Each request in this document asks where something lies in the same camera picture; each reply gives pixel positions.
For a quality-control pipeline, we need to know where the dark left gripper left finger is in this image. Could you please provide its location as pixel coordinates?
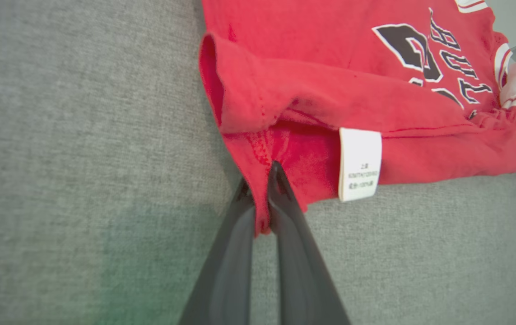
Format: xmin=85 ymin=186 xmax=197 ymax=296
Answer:
xmin=179 ymin=177 xmax=256 ymax=325

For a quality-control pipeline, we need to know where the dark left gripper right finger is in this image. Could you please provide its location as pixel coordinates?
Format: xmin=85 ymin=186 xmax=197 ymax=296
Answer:
xmin=267 ymin=160 xmax=351 ymax=325

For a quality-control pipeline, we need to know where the red jersey with white sleeves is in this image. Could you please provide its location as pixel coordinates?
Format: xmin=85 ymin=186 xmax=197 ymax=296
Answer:
xmin=198 ymin=0 xmax=516 ymax=236

